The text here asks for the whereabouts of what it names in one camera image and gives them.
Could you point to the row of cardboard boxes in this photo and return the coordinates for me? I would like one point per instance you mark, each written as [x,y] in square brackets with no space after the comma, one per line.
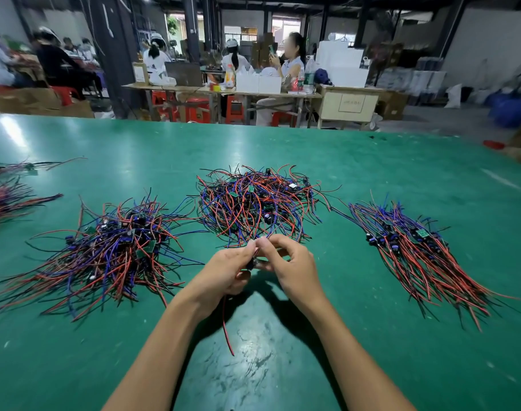
[38,102]

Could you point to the long wooden work table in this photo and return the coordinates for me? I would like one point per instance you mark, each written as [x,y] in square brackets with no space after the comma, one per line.
[218,90]

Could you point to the dark pillar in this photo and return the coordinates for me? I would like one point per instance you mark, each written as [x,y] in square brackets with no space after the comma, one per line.
[115,47]

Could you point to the dark blue bag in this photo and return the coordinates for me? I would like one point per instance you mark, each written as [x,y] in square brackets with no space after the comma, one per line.
[323,77]

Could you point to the cream cabinet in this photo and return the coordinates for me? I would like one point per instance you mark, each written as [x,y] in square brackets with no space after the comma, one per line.
[350,105]

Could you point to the person's right forearm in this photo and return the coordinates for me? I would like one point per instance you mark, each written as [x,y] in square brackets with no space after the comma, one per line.
[359,364]

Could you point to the person's right hand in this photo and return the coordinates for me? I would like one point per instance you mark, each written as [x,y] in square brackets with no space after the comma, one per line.
[296,274]

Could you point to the brown cardboard box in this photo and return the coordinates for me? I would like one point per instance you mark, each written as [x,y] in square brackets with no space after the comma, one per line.
[393,104]

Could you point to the heap of blue bags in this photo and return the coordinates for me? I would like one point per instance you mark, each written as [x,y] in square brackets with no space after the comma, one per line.
[510,108]

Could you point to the person's left forearm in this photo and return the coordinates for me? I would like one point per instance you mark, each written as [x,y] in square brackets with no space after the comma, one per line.
[149,364]

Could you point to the person's left hand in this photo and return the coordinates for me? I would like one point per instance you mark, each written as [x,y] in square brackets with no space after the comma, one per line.
[216,278]

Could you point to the red plastic stool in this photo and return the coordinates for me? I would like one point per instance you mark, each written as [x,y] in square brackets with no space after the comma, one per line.
[284,118]
[235,108]
[62,94]
[164,105]

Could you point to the row of white containers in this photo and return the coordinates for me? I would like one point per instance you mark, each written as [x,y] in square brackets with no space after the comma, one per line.
[260,82]

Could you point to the stack of white boxes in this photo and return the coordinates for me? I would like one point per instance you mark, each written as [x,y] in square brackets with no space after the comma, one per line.
[343,62]

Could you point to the small red floor object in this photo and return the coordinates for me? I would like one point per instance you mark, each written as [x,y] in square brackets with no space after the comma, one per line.
[494,144]

